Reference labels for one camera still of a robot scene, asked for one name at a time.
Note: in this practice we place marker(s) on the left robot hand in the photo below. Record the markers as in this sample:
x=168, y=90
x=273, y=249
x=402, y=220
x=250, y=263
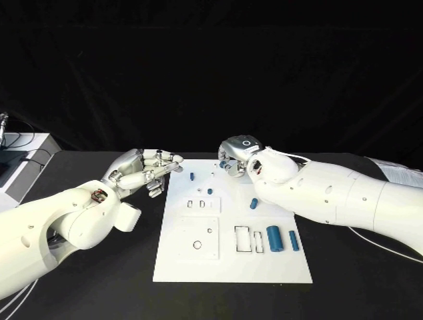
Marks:
x=133, y=163

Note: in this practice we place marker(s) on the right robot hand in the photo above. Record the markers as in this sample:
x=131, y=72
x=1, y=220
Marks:
x=238, y=146

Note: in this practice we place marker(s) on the small blue plug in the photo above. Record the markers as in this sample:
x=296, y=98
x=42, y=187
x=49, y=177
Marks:
x=222, y=164

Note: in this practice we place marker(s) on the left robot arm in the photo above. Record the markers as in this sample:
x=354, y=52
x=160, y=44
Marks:
x=13, y=240

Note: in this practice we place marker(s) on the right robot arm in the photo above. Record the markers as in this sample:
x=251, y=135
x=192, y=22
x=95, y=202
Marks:
x=341, y=197

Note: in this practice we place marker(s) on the white task board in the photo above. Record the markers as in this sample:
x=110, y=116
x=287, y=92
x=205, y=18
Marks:
x=196, y=265

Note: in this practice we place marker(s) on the blue short cylinder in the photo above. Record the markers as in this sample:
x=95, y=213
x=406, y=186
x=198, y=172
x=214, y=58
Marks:
x=254, y=203

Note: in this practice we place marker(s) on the white desk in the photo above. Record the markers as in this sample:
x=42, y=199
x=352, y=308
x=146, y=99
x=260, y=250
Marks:
x=20, y=175

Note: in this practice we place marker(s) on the thick blue cylinder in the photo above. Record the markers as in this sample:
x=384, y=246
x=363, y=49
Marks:
x=274, y=238

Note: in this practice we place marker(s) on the thin long blue cylinder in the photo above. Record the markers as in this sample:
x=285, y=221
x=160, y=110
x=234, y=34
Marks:
x=293, y=240

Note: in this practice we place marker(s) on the white paper sheet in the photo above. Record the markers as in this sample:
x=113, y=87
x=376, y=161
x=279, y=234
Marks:
x=409, y=175

